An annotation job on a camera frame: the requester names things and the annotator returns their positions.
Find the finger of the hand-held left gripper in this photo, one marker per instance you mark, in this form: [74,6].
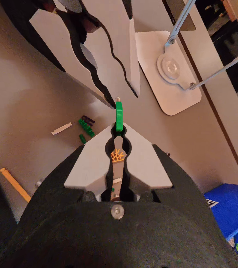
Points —
[119,31]
[58,46]

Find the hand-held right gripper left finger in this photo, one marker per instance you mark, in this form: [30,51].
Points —
[89,167]

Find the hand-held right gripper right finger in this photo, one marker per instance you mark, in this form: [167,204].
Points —
[148,167]

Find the green fan connector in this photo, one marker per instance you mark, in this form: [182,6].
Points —
[119,117]

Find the white plastic rod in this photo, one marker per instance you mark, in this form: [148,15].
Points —
[117,180]
[61,129]
[118,99]

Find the blue plastic bin white tag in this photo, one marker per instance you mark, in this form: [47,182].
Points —
[231,205]

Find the yellow fan connector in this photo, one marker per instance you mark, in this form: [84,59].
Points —
[117,160]

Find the purple clip connector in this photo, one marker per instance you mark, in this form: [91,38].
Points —
[84,117]

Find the grey metal cylinder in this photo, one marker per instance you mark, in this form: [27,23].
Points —
[38,182]

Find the white document stand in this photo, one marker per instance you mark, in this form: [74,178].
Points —
[173,100]

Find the yellow plastic rod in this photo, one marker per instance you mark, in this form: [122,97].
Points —
[14,184]

